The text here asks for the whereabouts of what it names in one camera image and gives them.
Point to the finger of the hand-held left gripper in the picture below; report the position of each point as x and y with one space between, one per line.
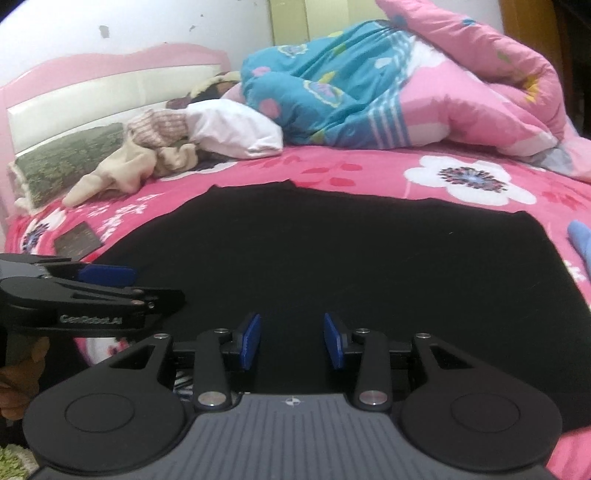
108 275
115 297

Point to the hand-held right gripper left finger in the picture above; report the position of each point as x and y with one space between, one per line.
251 341

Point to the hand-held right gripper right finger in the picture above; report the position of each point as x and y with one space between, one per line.
333 341

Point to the black sweatshirt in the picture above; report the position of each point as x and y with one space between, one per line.
323 254

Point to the person's left forearm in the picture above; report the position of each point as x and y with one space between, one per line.
11 464

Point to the person's left hand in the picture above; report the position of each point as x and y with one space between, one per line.
18 392

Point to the black smartphone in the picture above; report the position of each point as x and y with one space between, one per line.
76 240

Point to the beige garment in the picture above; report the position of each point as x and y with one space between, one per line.
120 170

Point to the green floral pillow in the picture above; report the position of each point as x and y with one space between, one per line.
64 157

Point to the pink checked garment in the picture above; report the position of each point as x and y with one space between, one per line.
157 127

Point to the pink floral blanket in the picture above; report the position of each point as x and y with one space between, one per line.
369 170

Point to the pink and white headboard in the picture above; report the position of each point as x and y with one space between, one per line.
92 92

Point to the white garment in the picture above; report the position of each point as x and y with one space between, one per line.
231 129

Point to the blue and pink quilt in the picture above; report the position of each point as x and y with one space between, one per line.
323 92

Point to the light blue garment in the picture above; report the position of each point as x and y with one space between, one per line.
582 249

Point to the pale yellow wardrobe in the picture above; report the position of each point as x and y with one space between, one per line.
314 18

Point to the wooden door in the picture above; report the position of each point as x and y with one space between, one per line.
521 18

